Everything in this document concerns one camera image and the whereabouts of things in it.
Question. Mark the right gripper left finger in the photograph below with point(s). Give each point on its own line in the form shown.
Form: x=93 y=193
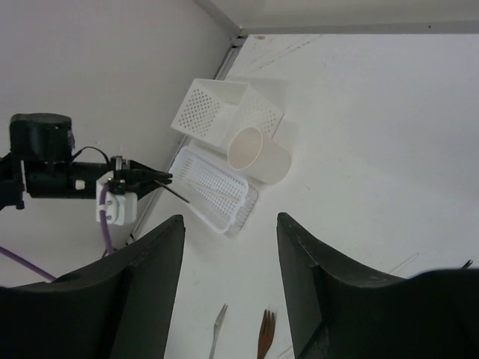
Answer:
x=117 y=307

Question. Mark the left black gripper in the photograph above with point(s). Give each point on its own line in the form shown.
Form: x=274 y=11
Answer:
x=77 y=180

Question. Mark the cream cylindrical cup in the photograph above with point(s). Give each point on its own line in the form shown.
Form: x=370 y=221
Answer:
x=258 y=156

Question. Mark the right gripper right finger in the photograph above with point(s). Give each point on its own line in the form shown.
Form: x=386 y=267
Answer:
x=340 y=308

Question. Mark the silver chopstick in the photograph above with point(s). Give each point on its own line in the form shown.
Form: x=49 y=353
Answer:
x=176 y=194

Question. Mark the white perforated square box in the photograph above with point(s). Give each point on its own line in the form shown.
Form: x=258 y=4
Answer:
x=214 y=111

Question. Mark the brown wooden fork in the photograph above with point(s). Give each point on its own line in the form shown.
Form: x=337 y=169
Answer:
x=266 y=334

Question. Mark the white chopstick long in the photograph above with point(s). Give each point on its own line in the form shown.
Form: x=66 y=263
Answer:
x=212 y=191

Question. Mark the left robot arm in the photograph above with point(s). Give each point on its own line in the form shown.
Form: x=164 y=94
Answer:
x=45 y=137

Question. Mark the white perforated flat tray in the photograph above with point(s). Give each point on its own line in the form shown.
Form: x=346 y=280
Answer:
x=222 y=199

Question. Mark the small silver fork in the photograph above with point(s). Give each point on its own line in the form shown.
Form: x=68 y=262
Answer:
x=217 y=328

